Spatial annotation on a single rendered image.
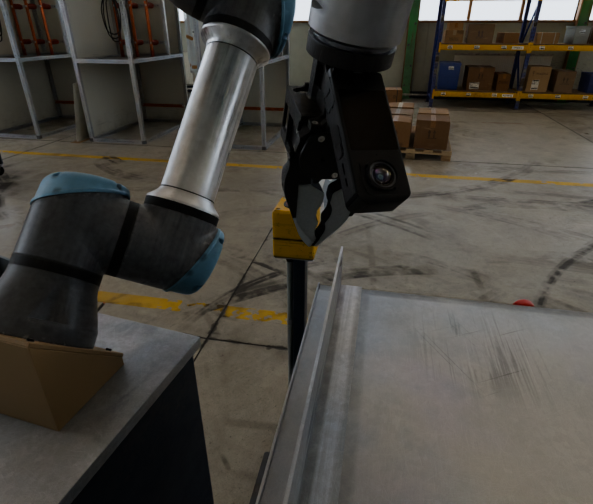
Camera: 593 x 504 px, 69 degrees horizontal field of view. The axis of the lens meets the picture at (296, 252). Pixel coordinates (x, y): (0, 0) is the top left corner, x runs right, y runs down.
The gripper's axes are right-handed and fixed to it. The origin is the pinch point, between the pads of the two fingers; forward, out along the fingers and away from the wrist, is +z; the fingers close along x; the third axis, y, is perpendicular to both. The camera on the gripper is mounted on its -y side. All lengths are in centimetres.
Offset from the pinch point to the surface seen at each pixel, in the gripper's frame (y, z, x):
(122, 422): -4.9, 25.8, 22.3
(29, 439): -5.0, 26.7, 33.1
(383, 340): -5.0, 13.1, -10.2
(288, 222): 26.2, 19.9, -5.2
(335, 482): -21.3, 8.5, 2.1
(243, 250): 153, 151, -22
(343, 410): -14.3, 10.4, -1.3
